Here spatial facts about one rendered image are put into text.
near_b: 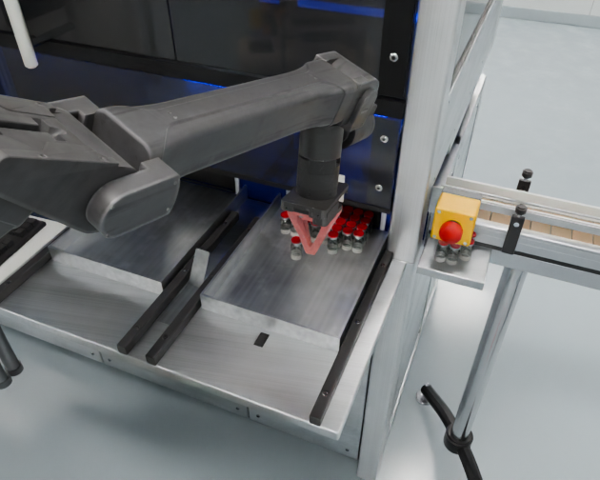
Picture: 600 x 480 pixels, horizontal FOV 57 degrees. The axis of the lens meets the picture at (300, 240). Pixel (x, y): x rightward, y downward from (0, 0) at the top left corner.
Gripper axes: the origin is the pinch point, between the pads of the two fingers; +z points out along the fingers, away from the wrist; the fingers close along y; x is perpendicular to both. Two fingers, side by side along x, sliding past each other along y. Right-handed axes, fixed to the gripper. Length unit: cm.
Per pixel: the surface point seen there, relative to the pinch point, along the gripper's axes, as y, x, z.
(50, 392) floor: 33, 100, 103
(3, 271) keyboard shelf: 3, 70, 27
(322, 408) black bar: -9.5, -7.2, 20.2
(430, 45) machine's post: 20.1, -9.0, -27.1
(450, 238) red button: 22.6, -17.8, 4.5
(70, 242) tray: 7, 54, 18
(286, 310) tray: 7.9, 6.3, 18.6
